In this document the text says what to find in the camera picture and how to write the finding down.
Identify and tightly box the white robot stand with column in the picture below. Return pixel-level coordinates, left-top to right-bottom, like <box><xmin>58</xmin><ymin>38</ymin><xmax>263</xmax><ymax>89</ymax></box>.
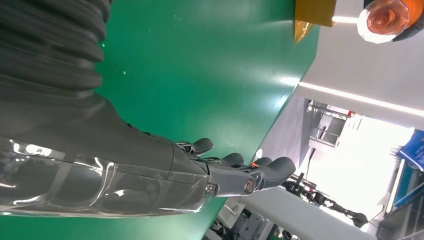
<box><xmin>205</xmin><ymin>187</ymin><xmax>379</xmax><ymax>240</ymax></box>

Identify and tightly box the grey metal rack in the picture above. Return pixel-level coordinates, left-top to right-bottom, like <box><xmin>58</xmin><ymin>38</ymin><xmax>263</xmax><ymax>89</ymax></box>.
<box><xmin>306</xmin><ymin>100</ymin><xmax>356</xmax><ymax>149</ymax></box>

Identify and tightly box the yellow taped cardboard box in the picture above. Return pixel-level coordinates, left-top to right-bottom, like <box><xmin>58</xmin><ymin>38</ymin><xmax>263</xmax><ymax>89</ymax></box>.
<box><xmin>294</xmin><ymin>0</ymin><xmax>338</xmax><ymax>45</ymax></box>

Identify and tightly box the blue sign board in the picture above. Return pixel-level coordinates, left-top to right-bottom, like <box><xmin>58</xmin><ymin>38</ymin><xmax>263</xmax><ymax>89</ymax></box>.
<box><xmin>395</xmin><ymin>129</ymin><xmax>424</xmax><ymax>173</ymax></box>

